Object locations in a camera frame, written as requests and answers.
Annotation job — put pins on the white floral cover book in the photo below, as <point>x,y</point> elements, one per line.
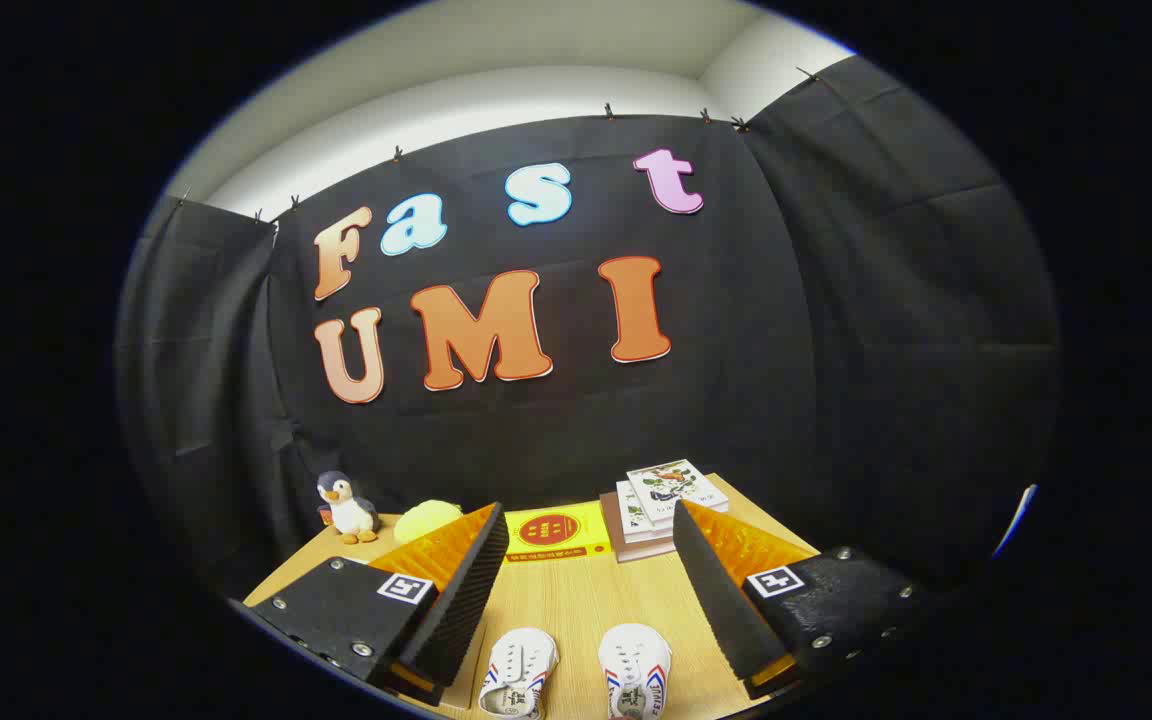
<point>671,485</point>

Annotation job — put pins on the yellow book with red circle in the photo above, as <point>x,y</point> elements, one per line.
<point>556,530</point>

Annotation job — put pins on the penguin plush toy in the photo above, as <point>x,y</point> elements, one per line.
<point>348,510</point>

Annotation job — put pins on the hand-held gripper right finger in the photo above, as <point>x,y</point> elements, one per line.
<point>721,600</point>

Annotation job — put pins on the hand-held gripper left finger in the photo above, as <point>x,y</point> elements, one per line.
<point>461,610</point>

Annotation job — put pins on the white canvas shoe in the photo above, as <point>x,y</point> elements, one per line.
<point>636,660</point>
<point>521,660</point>

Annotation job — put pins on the yellow plush ball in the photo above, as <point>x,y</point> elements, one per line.
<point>426,520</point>

